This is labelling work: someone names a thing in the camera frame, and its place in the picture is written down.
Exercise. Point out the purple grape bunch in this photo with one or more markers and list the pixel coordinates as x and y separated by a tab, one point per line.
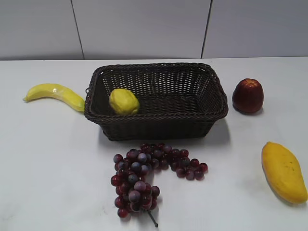
134	193

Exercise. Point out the black wicker basket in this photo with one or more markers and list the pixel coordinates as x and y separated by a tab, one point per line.
177	100

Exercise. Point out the yellow lemon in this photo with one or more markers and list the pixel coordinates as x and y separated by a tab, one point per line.
124	102

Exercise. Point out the yellow banana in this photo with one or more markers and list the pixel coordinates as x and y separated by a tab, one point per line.
56	91

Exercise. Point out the dark red wax apple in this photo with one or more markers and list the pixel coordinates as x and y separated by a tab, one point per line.
248	96

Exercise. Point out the yellow mango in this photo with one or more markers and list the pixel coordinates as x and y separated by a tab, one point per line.
283	173

